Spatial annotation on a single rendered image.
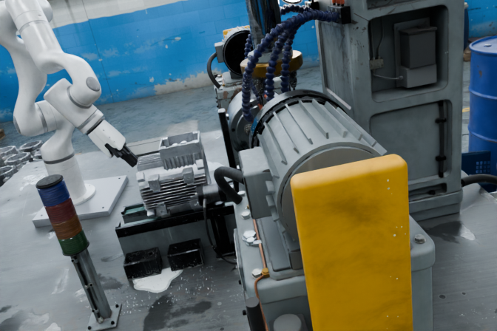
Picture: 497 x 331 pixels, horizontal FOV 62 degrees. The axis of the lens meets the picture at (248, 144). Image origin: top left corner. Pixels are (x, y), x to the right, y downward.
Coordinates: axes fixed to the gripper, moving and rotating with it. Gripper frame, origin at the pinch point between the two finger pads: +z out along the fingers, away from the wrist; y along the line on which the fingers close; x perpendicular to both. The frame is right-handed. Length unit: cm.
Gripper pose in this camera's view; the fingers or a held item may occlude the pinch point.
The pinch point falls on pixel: (132, 159)
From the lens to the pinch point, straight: 137.8
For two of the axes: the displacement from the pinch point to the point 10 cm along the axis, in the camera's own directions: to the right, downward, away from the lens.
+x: 7.6, -6.3, -1.6
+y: 1.1, 3.6, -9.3
